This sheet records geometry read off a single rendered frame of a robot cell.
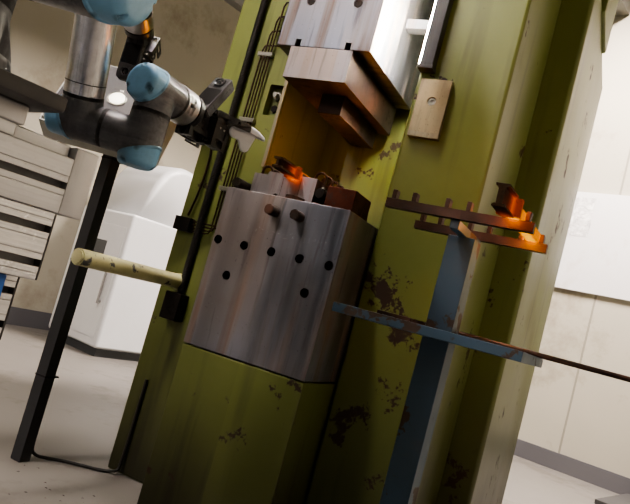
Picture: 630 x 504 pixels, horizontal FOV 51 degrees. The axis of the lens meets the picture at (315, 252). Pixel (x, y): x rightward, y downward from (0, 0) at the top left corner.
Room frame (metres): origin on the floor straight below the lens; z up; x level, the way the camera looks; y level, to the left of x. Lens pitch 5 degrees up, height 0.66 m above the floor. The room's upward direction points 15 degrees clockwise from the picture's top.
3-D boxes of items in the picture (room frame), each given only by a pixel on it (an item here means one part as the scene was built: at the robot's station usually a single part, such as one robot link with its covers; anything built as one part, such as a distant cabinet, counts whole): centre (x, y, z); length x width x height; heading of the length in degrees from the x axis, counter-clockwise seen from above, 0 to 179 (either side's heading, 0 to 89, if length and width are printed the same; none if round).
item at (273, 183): (1.99, 0.04, 0.96); 0.42 x 0.20 x 0.09; 154
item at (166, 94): (1.24, 0.38, 0.98); 0.11 x 0.08 x 0.09; 154
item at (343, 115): (2.01, 0.00, 1.24); 0.30 x 0.07 x 0.06; 154
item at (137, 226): (4.49, 1.17, 0.66); 0.67 x 0.60 x 1.32; 139
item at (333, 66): (1.99, 0.04, 1.32); 0.42 x 0.20 x 0.10; 154
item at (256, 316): (1.97, -0.01, 0.69); 0.56 x 0.38 x 0.45; 154
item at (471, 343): (1.44, -0.31, 0.67); 0.40 x 0.30 x 0.02; 62
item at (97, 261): (1.87, 0.49, 0.62); 0.44 x 0.05 x 0.05; 154
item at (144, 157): (1.24, 0.39, 0.88); 0.11 x 0.08 x 0.11; 92
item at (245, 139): (1.44, 0.21, 0.98); 0.09 x 0.03 x 0.06; 118
